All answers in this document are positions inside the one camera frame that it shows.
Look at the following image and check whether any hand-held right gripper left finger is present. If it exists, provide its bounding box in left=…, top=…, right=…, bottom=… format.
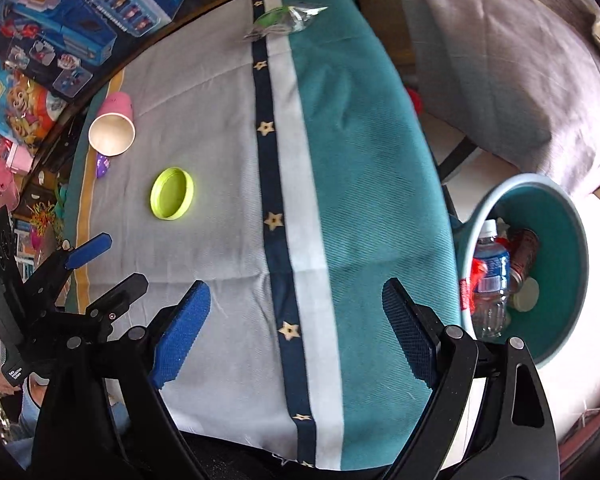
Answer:
left=30, top=280, right=212, bottom=480

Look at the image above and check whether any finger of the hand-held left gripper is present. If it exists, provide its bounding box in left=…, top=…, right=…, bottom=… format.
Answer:
left=55, top=273, right=149, bottom=356
left=24, top=232, right=114, bottom=313

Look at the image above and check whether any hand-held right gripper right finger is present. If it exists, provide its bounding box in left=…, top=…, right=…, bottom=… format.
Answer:
left=381, top=277, right=562, bottom=480

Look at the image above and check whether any red plastic bag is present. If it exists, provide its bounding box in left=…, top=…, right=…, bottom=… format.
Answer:
left=459, top=254, right=489, bottom=312

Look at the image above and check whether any clear plastic bottle blue label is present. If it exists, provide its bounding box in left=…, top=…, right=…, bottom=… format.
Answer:
left=471, top=219, right=512, bottom=342

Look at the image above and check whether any red drink can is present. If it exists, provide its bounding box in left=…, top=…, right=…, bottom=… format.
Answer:
left=507, top=227, right=542, bottom=287

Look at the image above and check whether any teal trash bin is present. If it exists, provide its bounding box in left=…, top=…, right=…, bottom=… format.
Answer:
left=454, top=173, right=591, bottom=369

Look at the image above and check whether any colourful spiky toy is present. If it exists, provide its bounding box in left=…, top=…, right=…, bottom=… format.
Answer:
left=26, top=201, right=64, bottom=235

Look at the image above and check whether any yellow-green round lid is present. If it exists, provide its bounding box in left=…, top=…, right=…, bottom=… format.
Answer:
left=149, top=167, right=197, bottom=222

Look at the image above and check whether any small pink white box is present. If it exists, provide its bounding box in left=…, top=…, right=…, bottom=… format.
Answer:
left=4, top=141, right=37, bottom=174

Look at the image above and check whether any white round lid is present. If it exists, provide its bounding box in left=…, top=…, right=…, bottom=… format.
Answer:
left=511, top=277, right=541, bottom=312

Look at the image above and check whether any pink paper cup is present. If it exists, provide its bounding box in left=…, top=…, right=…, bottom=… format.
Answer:
left=88, top=92, right=137, bottom=157

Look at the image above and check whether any person's blue jeans leg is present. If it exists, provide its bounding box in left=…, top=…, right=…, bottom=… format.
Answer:
left=10, top=377, right=131, bottom=456

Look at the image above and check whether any star striped tablecloth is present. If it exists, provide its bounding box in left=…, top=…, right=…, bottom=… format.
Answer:
left=62, top=0, right=463, bottom=471

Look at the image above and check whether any cartoon dog bag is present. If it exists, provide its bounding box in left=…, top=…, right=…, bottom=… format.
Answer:
left=0, top=49, right=75, bottom=144

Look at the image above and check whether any dark blue toy box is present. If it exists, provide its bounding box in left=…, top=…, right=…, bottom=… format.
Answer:
left=0, top=0, right=117, bottom=107

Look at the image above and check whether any pale lilac plastic bag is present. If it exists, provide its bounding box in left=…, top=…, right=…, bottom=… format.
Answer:
left=416, top=0, right=600, bottom=197

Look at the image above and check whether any clear wrapper with green item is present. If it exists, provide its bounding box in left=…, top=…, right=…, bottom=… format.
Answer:
left=244, top=3, right=329, bottom=42

